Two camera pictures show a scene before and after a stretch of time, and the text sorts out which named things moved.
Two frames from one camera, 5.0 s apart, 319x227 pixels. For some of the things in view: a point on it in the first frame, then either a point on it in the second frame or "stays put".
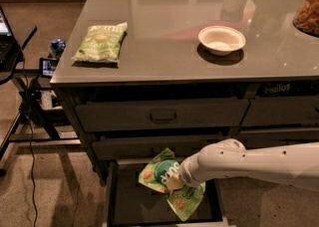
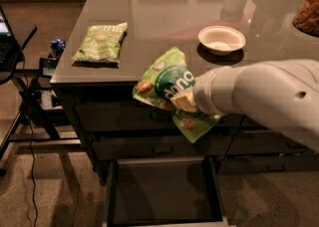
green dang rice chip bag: (183, 199) -> (165, 77)
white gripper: (187, 172) -> (203, 93)
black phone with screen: (47, 66) stays put
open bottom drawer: (131, 203) stays put
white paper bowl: (221, 40) stays put
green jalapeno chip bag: (102, 43) stays put
